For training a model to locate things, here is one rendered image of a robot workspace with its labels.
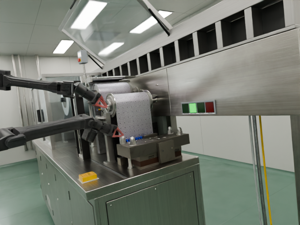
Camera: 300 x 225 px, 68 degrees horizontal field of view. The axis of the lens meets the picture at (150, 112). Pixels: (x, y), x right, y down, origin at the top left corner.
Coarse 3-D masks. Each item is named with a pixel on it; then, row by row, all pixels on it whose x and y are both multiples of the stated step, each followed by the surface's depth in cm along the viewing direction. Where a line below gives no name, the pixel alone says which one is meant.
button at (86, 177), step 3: (81, 174) 112; (84, 174) 111; (87, 174) 111; (90, 174) 110; (93, 174) 110; (81, 177) 108; (84, 177) 106; (87, 177) 107; (90, 177) 108; (93, 177) 109; (96, 177) 109; (81, 180) 108; (84, 180) 106; (87, 180) 107
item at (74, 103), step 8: (80, 80) 152; (72, 96) 163; (72, 104) 163; (80, 104) 152; (72, 112) 163; (80, 112) 152; (80, 136) 152; (80, 144) 162; (88, 144) 154; (80, 152) 162; (88, 152) 154
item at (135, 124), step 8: (128, 112) 134; (136, 112) 137; (144, 112) 140; (120, 120) 131; (128, 120) 134; (136, 120) 137; (144, 120) 140; (120, 128) 131; (128, 128) 134; (136, 128) 137; (144, 128) 140; (152, 128) 143; (128, 136) 134; (136, 136) 137
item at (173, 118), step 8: (168, 120) 170; (296, 120) 94; (176, 128) 171; (296, 128) 95; (296, 136) 95; (296, 144) 95; (296, 152) 96; (296, 160) 96; (296, 168) 96; (296, 176) 97; (296, 184) 97; (296, 192) 98
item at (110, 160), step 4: (104, 116) 135; (108, 116) 135; (104, 120) 135; (108, 120) 135; (104, 136) 138; (108, 140) 136; (112, 140) 137; (108, 144) 136; (112, 144) 137; (108, 148) 135; (112, 148) 137; (108, 152) 135; (112, 152) 137; (108, 156) 136; (112, 156) 137; (108, 160) 137; (112, 160) 137
